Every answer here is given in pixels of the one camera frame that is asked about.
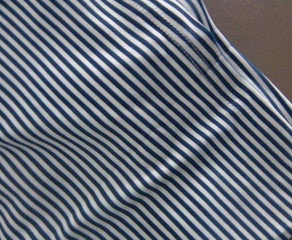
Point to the blue white striped polo shirt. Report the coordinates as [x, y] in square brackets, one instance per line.
[136, 120]

